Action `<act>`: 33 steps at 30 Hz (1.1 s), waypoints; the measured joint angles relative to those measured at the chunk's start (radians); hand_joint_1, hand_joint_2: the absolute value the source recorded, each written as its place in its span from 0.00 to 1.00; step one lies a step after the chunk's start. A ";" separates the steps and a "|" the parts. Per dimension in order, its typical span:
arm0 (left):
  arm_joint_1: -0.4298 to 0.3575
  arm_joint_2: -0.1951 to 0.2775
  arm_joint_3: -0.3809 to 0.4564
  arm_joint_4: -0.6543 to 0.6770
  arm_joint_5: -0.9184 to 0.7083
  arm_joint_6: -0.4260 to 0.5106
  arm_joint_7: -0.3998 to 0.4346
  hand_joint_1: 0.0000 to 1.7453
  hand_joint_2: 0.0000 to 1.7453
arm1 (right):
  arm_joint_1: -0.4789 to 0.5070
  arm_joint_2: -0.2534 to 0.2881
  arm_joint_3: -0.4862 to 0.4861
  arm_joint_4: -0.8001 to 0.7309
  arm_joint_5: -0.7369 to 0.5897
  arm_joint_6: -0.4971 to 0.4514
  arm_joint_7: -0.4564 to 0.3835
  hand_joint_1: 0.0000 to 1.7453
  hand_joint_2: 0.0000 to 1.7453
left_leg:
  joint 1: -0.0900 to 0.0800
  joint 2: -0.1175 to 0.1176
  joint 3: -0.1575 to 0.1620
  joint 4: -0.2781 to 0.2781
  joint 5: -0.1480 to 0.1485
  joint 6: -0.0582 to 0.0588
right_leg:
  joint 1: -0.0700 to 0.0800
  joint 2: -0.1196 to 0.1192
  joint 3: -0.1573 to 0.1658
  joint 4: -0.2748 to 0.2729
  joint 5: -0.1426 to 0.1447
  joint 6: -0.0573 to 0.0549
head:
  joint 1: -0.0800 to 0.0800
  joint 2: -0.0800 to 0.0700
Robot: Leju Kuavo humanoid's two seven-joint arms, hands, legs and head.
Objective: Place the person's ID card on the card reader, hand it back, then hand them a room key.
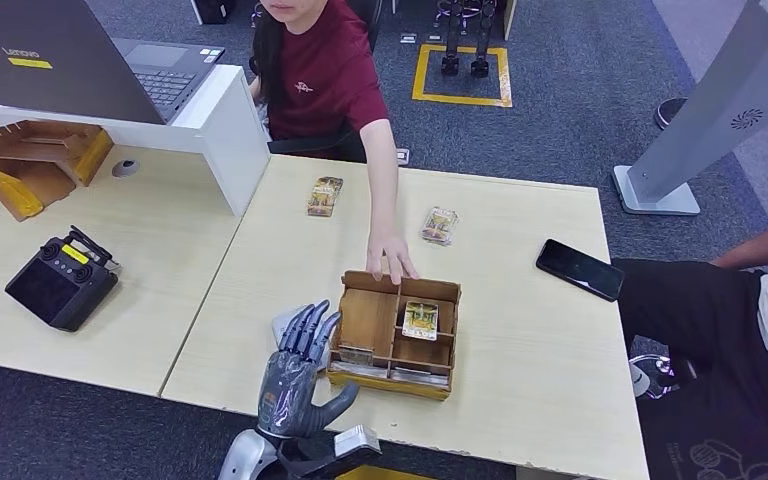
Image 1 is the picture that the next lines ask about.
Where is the person's left hand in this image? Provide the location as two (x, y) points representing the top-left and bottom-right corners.
(365, 231), (420, 286)

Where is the dark grey laptop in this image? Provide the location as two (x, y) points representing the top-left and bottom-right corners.
(0, 0), (227, 127)

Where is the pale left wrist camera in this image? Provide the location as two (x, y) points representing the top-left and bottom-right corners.
(277, 425), (383, 480)

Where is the gold patterned card stack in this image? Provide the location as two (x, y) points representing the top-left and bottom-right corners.
(306, 175), (345, 219)

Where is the wrapped gold card stack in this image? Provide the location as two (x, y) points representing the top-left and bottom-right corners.
(418, 206), (459, 247)

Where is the wooden compartment box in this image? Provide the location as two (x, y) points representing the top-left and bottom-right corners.
(326, 268), (462, 403)

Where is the black smartphone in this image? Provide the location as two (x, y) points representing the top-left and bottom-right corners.
(534, 238), (626, 303)

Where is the chrome chair base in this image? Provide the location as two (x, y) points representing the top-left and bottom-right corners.
(627, 352), (680, 402)

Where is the chrome stool base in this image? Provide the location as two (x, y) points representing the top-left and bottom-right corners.
(433, 0), (488, 21)

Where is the brown wooden card holder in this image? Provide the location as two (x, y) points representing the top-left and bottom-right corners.
(0, 120), (115, 223)

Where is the black remote controller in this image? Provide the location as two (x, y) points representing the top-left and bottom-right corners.
(4, 225), (122, 334)

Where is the black box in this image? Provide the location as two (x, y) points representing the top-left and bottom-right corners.
(188, 0), (233, 26)

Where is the grey kiosk stand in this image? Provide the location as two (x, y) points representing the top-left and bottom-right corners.
(612, 0), (768, 217)

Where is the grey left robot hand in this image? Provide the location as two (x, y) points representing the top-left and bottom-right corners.
(256, 299), (361, 440)

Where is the person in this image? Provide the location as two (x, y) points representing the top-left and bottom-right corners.
(612, 208), (768, 480)
(248, 0), (420, 286)

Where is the silvery card stack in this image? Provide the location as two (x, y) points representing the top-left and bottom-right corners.
(328, 360), (391, 381)
(390, 369), (452, 392)

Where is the black robot leg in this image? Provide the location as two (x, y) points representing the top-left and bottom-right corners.
(470, 0), (497, 79)
(440, 0), (463, 77)

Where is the black round base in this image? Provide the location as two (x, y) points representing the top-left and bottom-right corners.
(653, 97), (689, 131)

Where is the white desk shelf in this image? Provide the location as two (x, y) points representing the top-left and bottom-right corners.
(0, 64), (271, 219)

